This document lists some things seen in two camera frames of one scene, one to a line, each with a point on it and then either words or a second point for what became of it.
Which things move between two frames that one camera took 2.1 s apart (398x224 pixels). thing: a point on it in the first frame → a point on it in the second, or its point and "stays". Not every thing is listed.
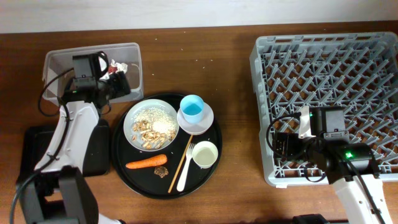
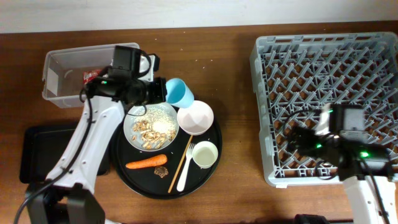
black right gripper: x=290 y=152 → x=305 y=135
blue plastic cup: x=192 y=107 → x=179 y=94
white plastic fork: x=181 y=183 stays
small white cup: x=205 y=154 stays
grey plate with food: x=151 y=125 stays
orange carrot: x=157 y=160 stays
